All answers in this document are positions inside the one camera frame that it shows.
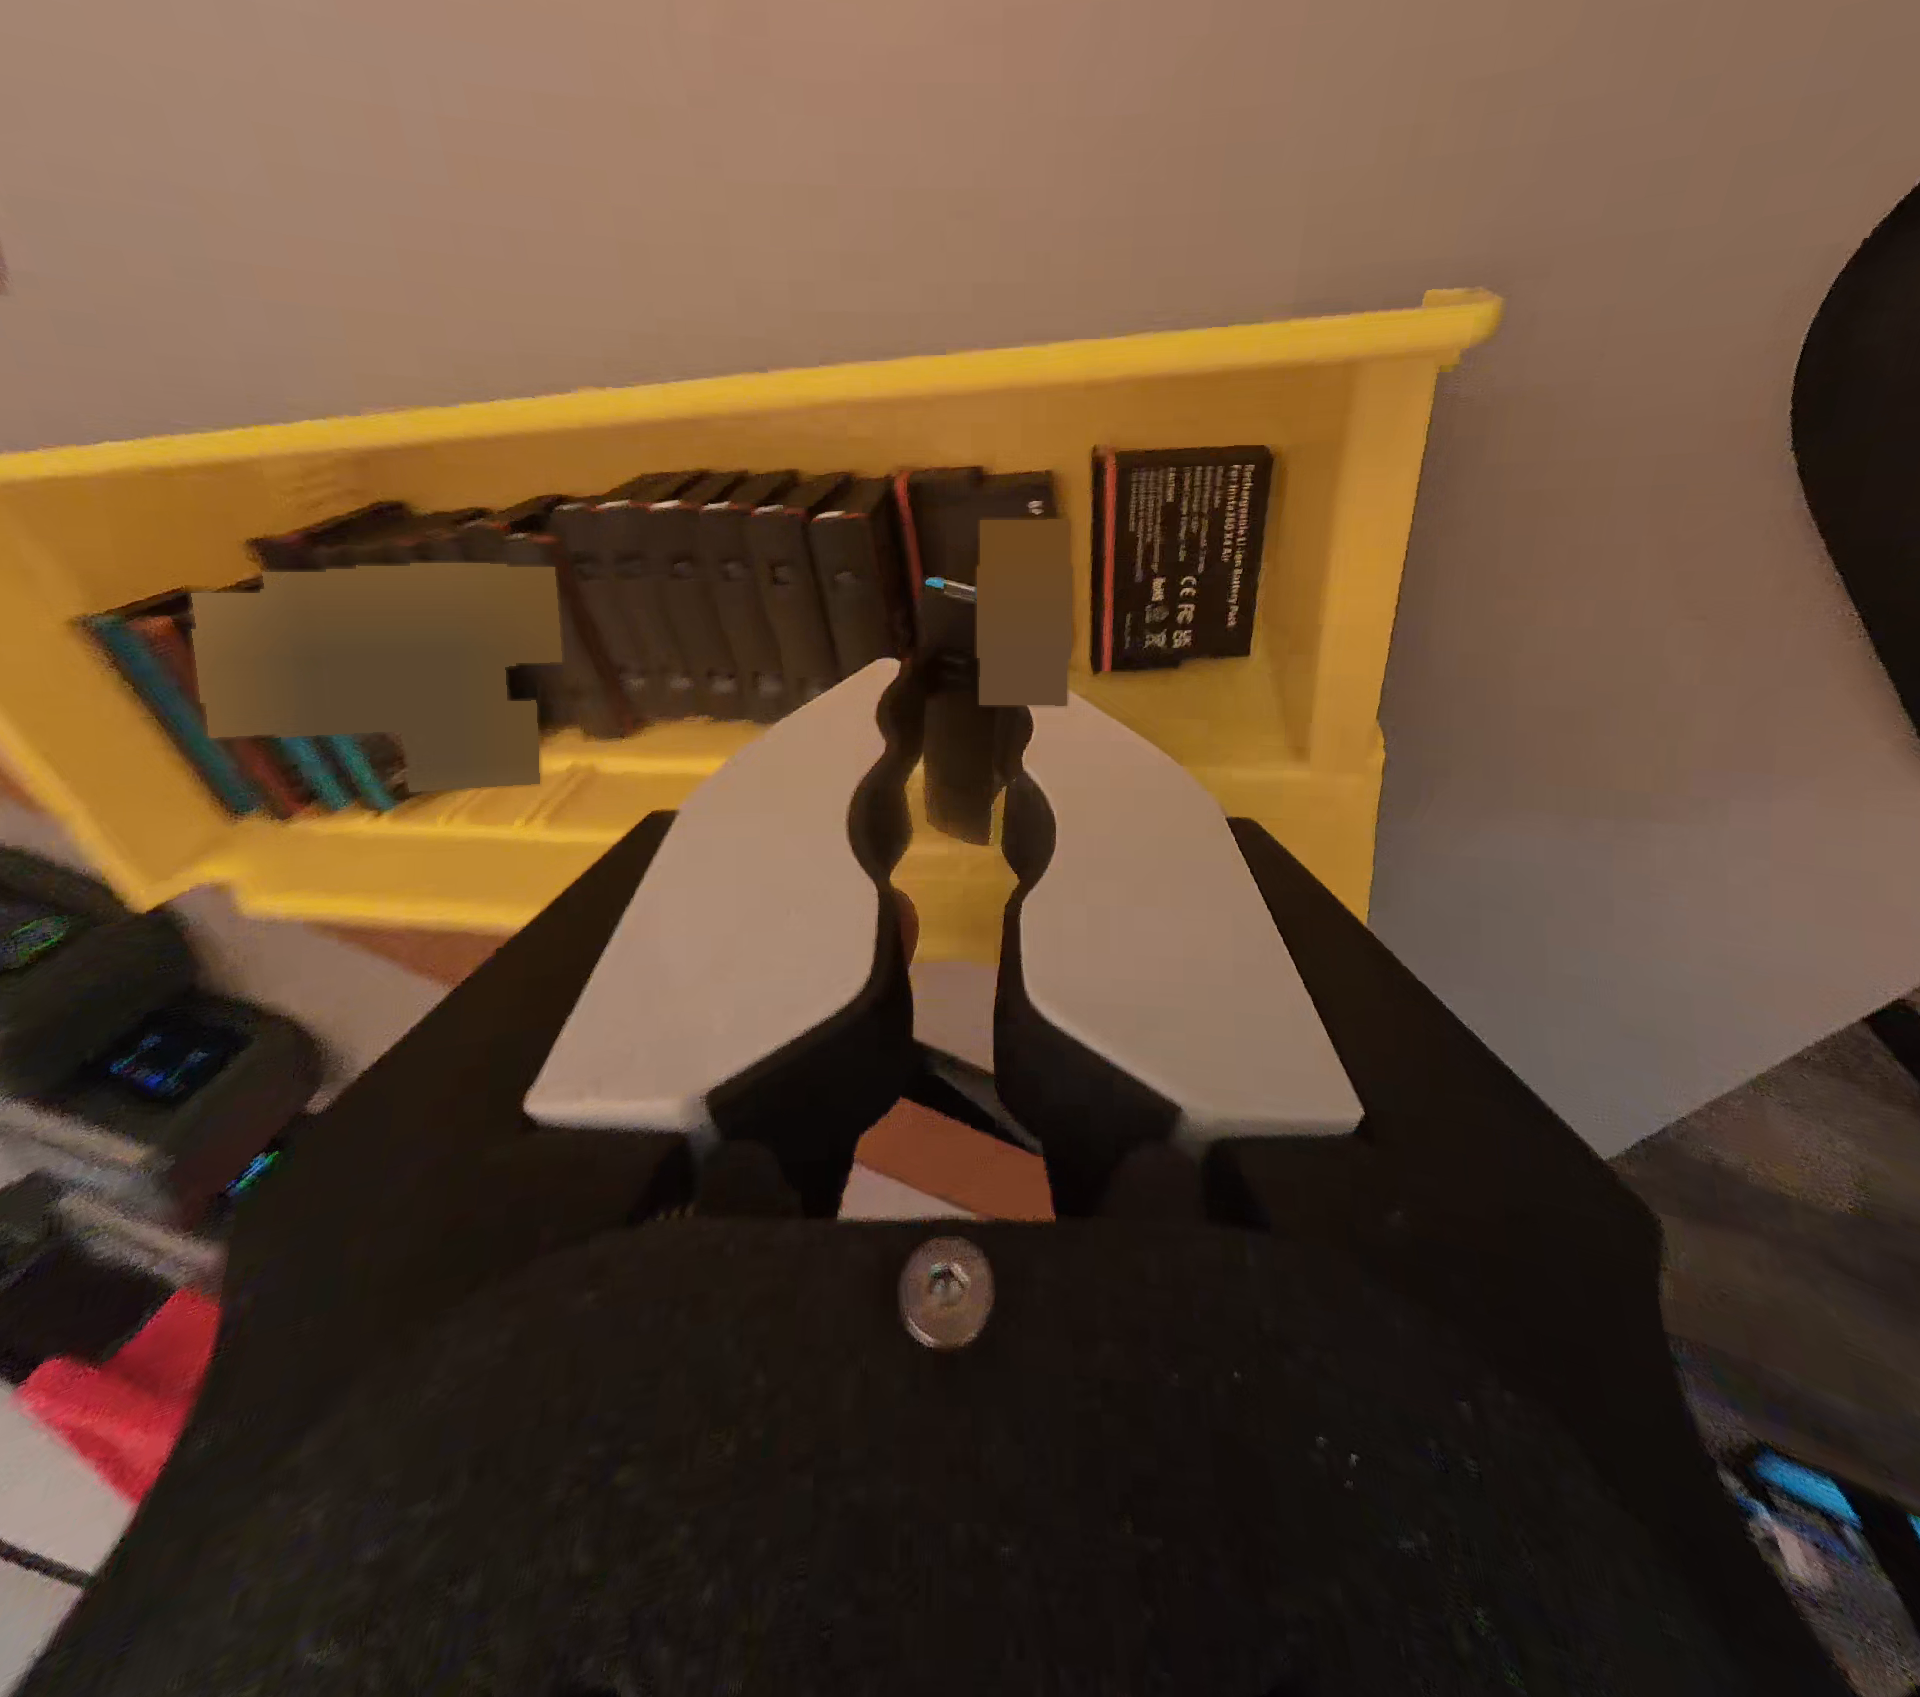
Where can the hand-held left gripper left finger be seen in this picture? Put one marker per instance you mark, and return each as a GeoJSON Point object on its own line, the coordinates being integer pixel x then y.
{"type": "Point", "coordinates": [748, 948]}

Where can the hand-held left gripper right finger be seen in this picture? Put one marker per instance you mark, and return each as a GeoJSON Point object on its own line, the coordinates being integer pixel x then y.
{"type": "Point", "coordinates": [1186, 948]}

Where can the yellow plastic bin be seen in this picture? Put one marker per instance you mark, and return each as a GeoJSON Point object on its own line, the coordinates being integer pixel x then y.
{"type": "Point", "coordinates": [1322, 709]}

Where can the black camera battery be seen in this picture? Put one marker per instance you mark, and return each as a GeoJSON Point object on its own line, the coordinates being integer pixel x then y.
{"type": "Point", "coordinates": [950, 750]}

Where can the row of black batteries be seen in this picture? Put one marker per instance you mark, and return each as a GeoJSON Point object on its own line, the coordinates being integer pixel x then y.
{"type": "Point", "coordinates": [705, 604]}

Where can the red-edged labelled black battery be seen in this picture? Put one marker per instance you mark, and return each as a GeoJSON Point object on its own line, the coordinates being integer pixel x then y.
{"type": "Point", "coordinates": [1186, 559]}

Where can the black charger with blue display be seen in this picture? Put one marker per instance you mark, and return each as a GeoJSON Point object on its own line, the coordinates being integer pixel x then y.
{"type": "Point", "coordinates": [183, 1063]}

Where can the black charging case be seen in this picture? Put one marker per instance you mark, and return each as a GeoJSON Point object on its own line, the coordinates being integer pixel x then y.
{"type": "Point", "coordinates": [73, 948]}

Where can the red plastic bin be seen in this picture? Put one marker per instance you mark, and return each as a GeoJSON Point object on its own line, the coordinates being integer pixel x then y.
{"type": "Point", "coordinates": [126, 1398]}

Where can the black office chair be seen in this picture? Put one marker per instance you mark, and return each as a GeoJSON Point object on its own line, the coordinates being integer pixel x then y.
{"type": "Point", "coordinates": [1861, 454]}

